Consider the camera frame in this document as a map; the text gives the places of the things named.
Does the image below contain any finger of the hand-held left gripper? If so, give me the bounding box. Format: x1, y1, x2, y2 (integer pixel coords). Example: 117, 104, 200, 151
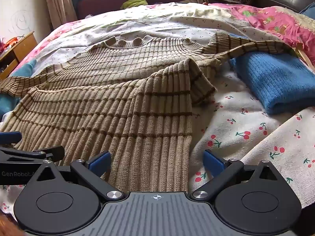
0, 146, 65, 165
0, 131, 23, 145

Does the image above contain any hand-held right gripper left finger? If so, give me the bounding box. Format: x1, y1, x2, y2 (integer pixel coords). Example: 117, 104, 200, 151
30, 150, 125, 201

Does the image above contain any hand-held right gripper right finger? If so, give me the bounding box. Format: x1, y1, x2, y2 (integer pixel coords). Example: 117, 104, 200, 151
192, 149, 282, 199

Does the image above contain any beige striped ribbed sweater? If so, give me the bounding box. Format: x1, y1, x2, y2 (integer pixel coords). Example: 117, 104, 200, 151
0, 36, 299, 193

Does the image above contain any teal cloth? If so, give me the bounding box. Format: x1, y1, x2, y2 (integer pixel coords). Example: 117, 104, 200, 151
0, 59, 37, 120

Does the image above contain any cherry print bedsheet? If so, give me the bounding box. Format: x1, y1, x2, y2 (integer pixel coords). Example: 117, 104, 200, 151
0, 2, 315, 217

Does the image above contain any brown fuzzy cloth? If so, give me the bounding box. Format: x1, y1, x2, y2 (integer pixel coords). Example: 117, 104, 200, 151
0, 215, 24, 236

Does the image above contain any wooden nightstand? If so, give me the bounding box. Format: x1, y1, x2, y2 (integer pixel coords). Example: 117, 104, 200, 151
0, 31, 38, 79

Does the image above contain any orange clutter on nightstand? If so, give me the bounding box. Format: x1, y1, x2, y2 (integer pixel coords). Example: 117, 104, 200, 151
0, 36, 24, 50

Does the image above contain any blue knit sweater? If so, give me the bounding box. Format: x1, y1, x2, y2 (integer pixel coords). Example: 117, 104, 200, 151
230, 52, 315, 115

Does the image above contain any floral bedsheet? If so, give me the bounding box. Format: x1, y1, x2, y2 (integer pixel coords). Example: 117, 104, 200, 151
25, 19, 84, 64

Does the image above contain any pink floral quilt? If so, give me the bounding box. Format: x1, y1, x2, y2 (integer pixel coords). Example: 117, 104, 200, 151
209, 3, 315, 65

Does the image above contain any maroon headboard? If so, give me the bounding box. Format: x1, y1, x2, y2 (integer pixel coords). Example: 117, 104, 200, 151
77, 0, 190, 20

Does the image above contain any green cloth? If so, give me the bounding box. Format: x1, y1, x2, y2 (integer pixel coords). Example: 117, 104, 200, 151
120, 0, 148, 9

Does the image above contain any blue cushion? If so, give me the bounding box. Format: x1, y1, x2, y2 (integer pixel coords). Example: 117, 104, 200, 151
299, 4, 315, 20

